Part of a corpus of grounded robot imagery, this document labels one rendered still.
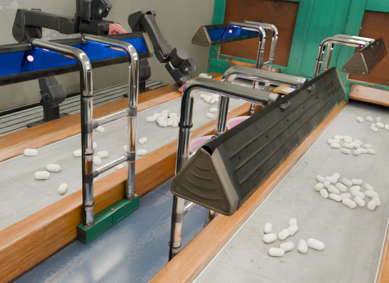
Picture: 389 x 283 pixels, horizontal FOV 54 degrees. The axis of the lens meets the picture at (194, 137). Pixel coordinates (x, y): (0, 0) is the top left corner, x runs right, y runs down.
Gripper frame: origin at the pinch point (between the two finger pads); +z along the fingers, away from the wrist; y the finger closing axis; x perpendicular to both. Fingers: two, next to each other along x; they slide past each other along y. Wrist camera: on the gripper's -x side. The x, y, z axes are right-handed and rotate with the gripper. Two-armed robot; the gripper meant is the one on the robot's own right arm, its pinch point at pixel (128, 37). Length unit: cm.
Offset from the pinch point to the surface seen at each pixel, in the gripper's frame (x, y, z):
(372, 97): 24, 98, 74
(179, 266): 30, -53, 55
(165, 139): 33.0, 2.4, 16.1
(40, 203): 33, -51, 15
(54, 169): 32, -38, 6
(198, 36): -0.1, 26.9, 11.8
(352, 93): 25, 98, 64
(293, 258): 32, -34, 72
